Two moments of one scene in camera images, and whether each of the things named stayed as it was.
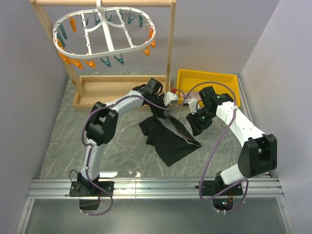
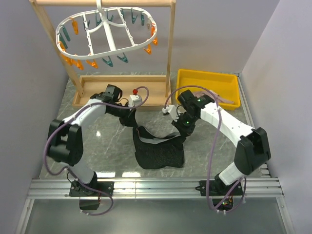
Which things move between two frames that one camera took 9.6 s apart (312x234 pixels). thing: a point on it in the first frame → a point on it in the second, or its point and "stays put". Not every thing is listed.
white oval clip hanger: x=102 y=30 stays put
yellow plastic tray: x=193 y=81 stays put
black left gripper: x=160 y=111 → x=129 y=120
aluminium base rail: x=148 y=187 stays put
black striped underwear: x=171 y=142 → x=153 y=151
